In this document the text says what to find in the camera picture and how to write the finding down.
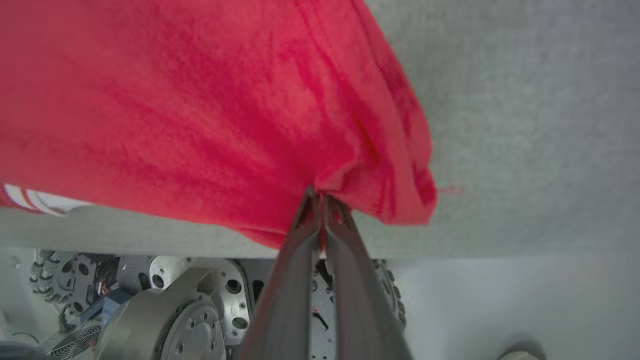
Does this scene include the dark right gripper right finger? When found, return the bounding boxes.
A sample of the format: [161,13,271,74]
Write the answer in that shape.
[324,195,414,360]

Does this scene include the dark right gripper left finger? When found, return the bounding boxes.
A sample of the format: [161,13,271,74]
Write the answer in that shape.
[239,185,322,360]

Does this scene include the red and white garment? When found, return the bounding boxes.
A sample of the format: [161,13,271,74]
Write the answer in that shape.
[0,0,439,251]

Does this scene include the metal robot wheeled base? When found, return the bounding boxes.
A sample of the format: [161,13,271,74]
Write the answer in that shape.
[0,247,407,360]

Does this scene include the grey round waist joint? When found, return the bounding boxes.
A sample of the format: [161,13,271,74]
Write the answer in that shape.
[94,269,227,360]

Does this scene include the grey round floor object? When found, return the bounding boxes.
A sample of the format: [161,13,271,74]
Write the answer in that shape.
[497,342,547,360]

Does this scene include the round fan grille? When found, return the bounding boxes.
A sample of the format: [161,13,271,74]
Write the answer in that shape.
[47,322,103,360]

